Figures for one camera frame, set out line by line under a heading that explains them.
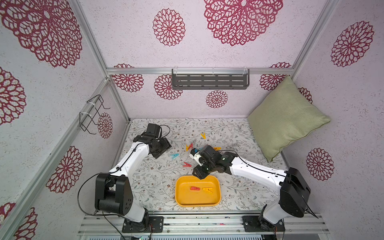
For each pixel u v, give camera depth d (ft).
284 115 2.81
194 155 2.39
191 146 3.40
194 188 2.74
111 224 2.44
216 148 3.37
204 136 3.59
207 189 2.78
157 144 2.55
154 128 2.25
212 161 2.02
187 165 3.11
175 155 3.26
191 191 2.77
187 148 3.37
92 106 2.54
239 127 3.82
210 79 2.96
